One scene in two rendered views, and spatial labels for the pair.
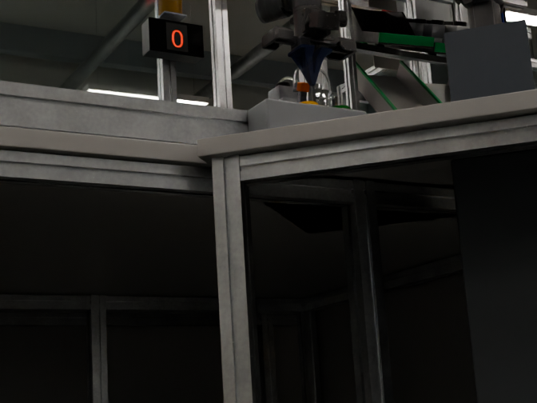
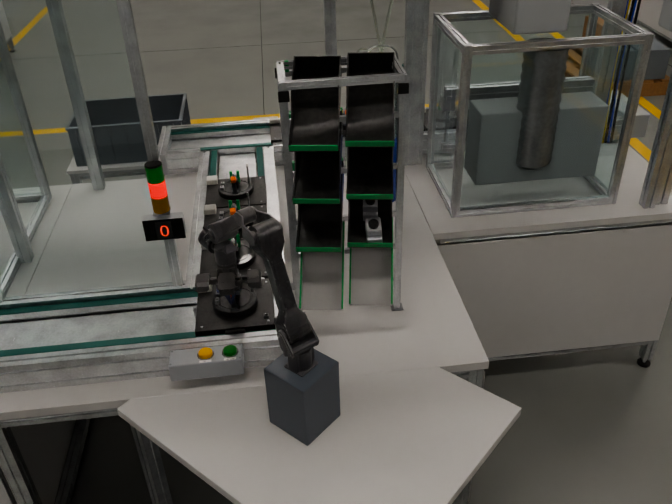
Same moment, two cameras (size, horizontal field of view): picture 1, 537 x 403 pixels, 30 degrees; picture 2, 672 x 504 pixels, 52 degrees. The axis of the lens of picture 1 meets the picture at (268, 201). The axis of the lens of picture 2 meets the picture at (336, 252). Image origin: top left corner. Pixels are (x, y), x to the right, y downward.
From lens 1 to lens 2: 2.22 m
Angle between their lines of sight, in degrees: 52
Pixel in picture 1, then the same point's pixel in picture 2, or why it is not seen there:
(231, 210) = (139, 440)
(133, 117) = (97, 367)
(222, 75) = (328, 17)
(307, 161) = not seen: hidden behind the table
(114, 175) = (80, 415)
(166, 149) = (105, 405)
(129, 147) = (83, 407)
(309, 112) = (199, 367)
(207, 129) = (144, 363)
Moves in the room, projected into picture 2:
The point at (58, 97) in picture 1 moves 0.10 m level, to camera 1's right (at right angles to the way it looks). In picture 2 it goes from (50, 366) to (77, 375)
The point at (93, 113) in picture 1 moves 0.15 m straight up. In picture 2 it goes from (72, 369) to (59, 330)
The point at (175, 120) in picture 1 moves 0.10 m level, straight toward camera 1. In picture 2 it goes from (123, 363) to (103, 387)
